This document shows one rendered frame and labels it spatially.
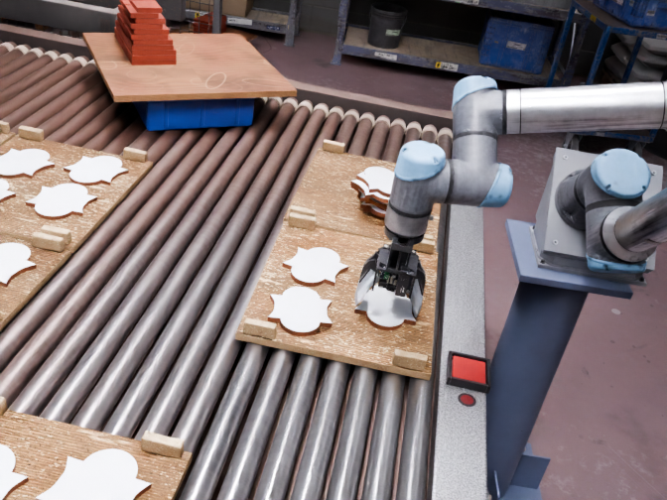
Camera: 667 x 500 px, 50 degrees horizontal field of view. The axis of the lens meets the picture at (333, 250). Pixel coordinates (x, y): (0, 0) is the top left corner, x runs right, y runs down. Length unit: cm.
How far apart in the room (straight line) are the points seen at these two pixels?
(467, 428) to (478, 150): 46
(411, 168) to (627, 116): 36
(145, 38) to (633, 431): 209
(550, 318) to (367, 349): 72
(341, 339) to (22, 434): 54
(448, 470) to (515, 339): 85
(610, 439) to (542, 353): 86
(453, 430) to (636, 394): 185
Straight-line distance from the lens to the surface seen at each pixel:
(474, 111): 123
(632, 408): 294
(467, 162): 120
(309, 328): 129
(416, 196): 117
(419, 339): 134
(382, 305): 138
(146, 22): 211
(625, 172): 162
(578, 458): 264
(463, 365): 132
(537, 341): 193
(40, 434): 113
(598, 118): 125
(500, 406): 209
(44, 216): 159
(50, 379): 124
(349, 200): 173
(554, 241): 176
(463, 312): 147
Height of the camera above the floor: 176
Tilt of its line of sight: 32 degrees down
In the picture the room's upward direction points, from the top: 9 degrees clockwise
